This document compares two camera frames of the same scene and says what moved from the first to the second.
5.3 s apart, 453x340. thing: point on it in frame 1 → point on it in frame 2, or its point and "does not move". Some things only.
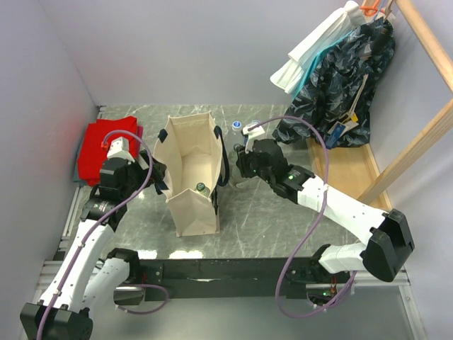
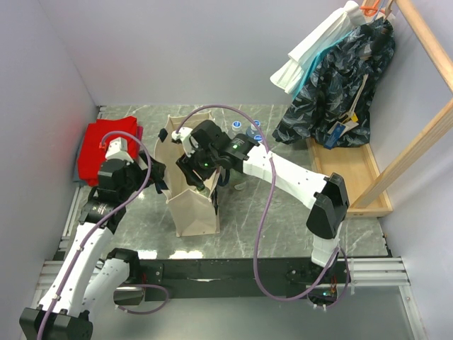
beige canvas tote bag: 190,146 does not move
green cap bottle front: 203,190 does not move
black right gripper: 243,156 → 187,163
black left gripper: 144,173 does not move
